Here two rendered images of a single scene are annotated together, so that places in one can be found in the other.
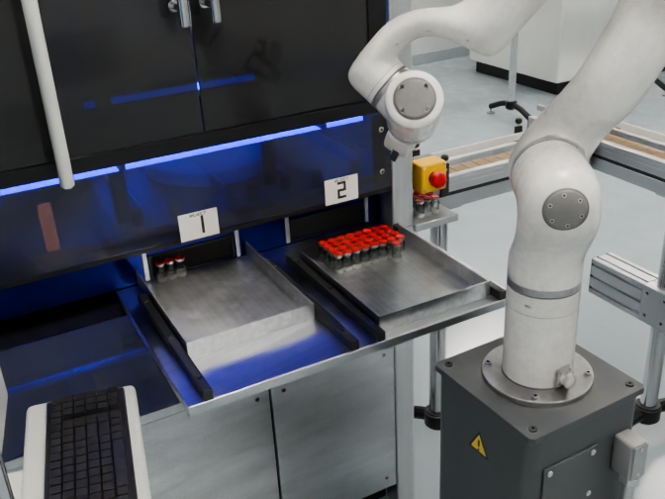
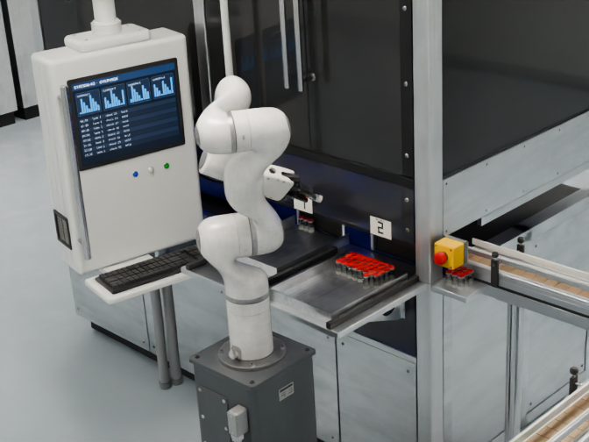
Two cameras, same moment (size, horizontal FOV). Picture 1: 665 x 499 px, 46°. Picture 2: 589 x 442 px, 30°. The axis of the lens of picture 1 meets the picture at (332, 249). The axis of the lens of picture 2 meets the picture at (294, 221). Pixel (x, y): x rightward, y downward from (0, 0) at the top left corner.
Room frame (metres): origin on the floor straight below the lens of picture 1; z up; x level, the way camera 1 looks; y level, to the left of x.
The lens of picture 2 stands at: (0.49, -2.96, 2.40)
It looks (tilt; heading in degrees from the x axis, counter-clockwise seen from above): 23 degrees down; 73
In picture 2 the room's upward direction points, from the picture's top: 3 degrees counter-clockwise
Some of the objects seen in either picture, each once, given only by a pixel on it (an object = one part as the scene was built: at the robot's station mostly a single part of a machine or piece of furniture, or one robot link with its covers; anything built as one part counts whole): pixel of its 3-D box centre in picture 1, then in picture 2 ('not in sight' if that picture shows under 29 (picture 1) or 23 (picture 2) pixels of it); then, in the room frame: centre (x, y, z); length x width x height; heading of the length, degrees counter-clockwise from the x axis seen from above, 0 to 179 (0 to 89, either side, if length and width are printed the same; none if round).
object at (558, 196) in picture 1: (552, 223); (232, 256); (1.11, -0.34, 1.16); 0.19 x 0.12 x 0.24; 174
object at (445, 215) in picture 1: (422, 213); (463, 286); (1.85, -0.23, 0.87); 0.14 x 0.13 x 0.02; 27
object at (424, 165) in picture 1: (426, 173); (450, 253); (1.81, -0.24, 0.99); 0.08 x 0.07 x 0.07; 27
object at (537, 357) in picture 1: (539, 329); (250, 324); (1.14, -0.35, 0.95); 0.19 x 0.19 x 0.18
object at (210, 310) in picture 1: (221, 293); (286, 245); (1.43, 0.23, 0.90); 0.34 x 0.26 x 0.04; 27
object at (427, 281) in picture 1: (390, 272); (338, 285); (1.49, -0.12, 0.90); 0.34 x 0.26 x 0.04; 27
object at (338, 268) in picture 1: (369, 253); (358, 274); (1.56, -0.08, 0.90); 0.18 x 0.02 x 0.05; 117
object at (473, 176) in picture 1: (483, 162); (558, 284); (2.06, -0.43, 0.92); 0.69 x 0.16 x 0.16; 117
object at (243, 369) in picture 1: (310, 296); (308, 274); (1.45, 0.05, 0.87); 0.70 x 0.48 x 0.02; 117
